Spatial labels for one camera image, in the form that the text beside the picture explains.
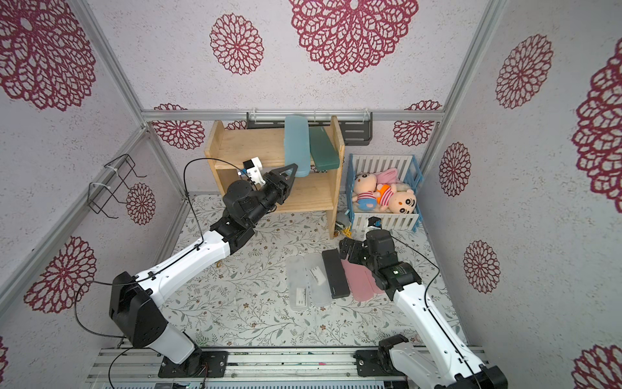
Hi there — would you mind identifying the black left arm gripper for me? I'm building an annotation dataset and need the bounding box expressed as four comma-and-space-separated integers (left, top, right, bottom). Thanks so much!
245, 165, 297, 227

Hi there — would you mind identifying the teal pencil case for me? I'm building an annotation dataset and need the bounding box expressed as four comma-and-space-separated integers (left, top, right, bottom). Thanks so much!
283, 115, 311, 178

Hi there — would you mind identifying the black pencil case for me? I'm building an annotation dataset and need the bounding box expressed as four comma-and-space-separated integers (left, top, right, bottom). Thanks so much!
322, 249, 350, 299

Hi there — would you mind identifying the dark green pencil case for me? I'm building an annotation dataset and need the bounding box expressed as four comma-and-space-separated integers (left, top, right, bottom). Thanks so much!
309, 126, 340, 172

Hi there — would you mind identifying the frosted white pencil case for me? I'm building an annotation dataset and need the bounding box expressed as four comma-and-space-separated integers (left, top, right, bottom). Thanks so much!
286, 256, 309, 312
304, 253, 332, 308

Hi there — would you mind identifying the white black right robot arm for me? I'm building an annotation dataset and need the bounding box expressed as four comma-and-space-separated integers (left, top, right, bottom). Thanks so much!
340, 230, 509, 388

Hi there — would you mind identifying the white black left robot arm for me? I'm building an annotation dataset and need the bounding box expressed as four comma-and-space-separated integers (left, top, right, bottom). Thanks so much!
109, 164, 297, 365

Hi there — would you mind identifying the wooden two-tier shelf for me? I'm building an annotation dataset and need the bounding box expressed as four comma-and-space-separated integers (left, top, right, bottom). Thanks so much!
203, 115, 346, 239

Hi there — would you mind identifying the orange shirt plush doll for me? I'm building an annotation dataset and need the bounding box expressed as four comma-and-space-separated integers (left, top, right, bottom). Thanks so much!
377, 168, 417, 214

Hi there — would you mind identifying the pink plush doll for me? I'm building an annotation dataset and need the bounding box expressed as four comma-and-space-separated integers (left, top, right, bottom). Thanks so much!
351, 173, 378, 212

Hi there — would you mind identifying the blue white toy crib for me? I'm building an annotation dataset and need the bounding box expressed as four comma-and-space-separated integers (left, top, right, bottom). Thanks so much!
346, 154, 423, 232

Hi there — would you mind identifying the yellow keychain by crib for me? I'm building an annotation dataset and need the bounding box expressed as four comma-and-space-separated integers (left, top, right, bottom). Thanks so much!
335, 212, 352, 238

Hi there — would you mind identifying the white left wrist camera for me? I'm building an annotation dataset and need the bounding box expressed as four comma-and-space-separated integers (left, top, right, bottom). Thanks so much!
242, 157, 266, 188

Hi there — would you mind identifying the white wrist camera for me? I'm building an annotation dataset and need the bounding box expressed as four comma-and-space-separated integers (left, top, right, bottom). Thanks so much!
366, 217, 382, 232
242, 157, 266, 188

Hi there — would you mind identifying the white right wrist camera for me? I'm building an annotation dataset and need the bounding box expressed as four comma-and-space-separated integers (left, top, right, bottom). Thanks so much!
366, 217, 382, 232

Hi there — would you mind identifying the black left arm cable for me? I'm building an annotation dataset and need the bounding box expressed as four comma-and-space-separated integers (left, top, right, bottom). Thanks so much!
74, 157, 244, 389

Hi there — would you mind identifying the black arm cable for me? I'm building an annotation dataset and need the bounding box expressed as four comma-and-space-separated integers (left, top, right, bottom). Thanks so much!
388, 235, 487, 389
74, 157, 244, 389

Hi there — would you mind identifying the dark metal wall shelf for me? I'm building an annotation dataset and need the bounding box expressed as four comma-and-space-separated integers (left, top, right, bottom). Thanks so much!
245, 113, 374, 146

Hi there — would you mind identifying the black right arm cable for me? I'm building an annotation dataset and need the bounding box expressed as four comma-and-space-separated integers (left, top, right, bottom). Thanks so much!
388, 235, 487, 389

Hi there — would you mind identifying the black wire wall rack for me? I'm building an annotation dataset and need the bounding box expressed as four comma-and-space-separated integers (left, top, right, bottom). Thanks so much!
86, 153, 146, 220

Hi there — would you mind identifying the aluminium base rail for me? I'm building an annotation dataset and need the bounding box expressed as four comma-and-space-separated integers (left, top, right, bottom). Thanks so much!
86, 346, 497, 389

